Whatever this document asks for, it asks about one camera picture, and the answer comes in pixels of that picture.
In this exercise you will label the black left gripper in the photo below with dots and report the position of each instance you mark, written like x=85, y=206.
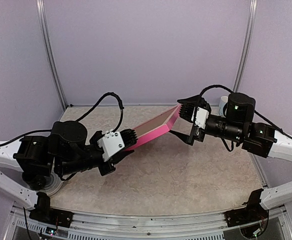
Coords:
x=115, y=159

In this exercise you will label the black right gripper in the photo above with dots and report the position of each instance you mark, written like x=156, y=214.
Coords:
x=196, y=133

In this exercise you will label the pink wooden picture frame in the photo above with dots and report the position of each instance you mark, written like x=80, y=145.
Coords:
x=155, y=127

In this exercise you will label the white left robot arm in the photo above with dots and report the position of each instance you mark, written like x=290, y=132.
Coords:
x=34, y=154

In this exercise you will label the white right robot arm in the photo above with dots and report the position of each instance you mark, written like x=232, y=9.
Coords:
x=261, y=139

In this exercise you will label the light blue mug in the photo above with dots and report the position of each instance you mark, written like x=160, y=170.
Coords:
x=222, y=105

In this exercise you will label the black cup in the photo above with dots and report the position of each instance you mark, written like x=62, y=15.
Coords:
x=34, y=181

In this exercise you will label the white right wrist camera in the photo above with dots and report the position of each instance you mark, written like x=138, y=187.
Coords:
x=199, y=117

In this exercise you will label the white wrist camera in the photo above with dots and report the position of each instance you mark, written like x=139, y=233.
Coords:
x=111, y=143
x=199, y=117

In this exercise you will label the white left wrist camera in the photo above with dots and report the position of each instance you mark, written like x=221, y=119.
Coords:
x=111, y=143

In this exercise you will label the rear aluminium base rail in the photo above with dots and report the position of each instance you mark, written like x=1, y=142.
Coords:
x=131, y=105

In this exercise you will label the front aluminium rail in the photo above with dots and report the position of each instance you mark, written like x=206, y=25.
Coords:
x=100, y=226

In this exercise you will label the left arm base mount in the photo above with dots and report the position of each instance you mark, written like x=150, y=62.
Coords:
x=43, y=212

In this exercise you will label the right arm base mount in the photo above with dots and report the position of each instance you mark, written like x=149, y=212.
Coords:
x=252, y=212

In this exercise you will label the right aluminium corner post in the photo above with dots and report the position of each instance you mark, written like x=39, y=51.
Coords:
x=253, y=5

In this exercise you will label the aluminium corner post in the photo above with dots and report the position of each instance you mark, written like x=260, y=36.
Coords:
x=253, y=5
x=40, y=5

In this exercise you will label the left aluminium corner post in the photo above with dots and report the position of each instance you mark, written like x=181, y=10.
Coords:
x=40, y=5

